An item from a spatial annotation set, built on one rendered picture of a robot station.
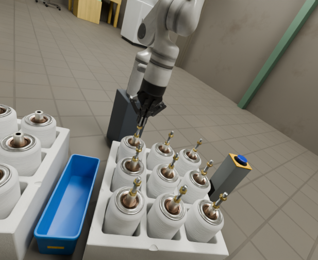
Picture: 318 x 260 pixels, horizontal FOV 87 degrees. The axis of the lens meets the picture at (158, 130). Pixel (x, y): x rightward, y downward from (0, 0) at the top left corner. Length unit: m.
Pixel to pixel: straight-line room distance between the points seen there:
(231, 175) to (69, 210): 0.61
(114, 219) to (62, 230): 0.27
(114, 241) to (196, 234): 0.23
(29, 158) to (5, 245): 0.20
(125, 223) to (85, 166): 0.37
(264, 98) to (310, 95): 0.50
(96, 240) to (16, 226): 0.17
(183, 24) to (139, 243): 0.54
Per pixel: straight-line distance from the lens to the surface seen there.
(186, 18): 0.46
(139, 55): 0.79
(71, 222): 0.71
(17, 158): 0.57
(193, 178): 0.61
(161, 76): 0.48
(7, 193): 0.51
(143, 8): 4.37
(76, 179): 0.81
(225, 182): 0.75
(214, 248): 0.61
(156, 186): 0.56
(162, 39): 0.48
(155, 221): 0.50
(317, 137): 2.77
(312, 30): 2.94
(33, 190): 0.57
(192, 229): 0.57
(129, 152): 0.61
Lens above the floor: 0.64
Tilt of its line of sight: 31 degrees down
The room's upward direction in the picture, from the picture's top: 23 degrees clockwise
